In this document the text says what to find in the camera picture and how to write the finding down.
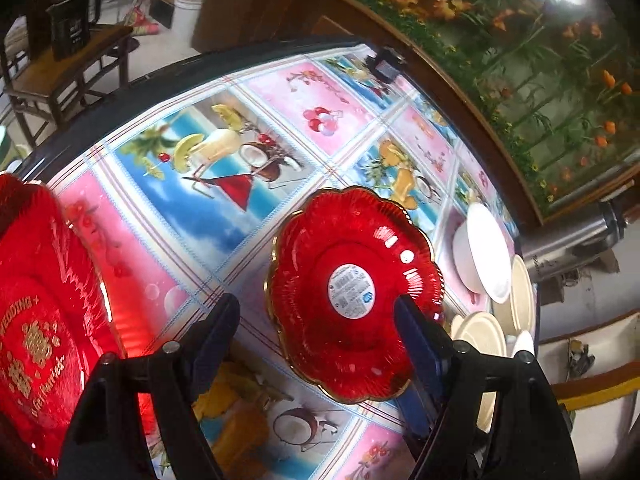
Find colourful fruit-print tablecloth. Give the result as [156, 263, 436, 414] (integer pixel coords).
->
[50, 44, 518, 479]

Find flower painting wall panel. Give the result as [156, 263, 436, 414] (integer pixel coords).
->
[356, 0, 639, 212]

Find red flower-shaped glass plate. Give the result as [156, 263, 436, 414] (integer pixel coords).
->
[265, 186, 445, 404]

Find beige plastic bowl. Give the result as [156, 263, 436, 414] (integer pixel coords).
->
[450, 312, 506, 434]

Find white foam bowl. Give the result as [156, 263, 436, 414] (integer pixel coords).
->
[452, 203, 512, 304]

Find white plastic bucket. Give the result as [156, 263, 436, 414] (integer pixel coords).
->
[170, 0, 204, 46]

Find small black box device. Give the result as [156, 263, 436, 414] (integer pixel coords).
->
[364, 47, 407, 84]

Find red wedding tray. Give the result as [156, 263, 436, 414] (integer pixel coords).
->
[1, 172, 150, 477]

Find beige plastic plate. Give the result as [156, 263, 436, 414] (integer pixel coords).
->
[492, 255, 536, 336]

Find stainless steel thermos jug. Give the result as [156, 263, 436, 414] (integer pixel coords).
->
[520, 200, 627, 283]

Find wooden chair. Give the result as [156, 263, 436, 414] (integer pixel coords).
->
[1, 0, 132, 148]

